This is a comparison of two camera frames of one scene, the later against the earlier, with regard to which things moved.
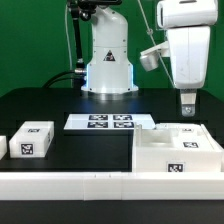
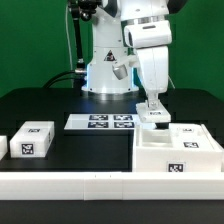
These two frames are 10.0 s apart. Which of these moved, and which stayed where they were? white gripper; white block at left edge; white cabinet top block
Moved: white gripper
Stayed: white block at left edge; white cabinet top block
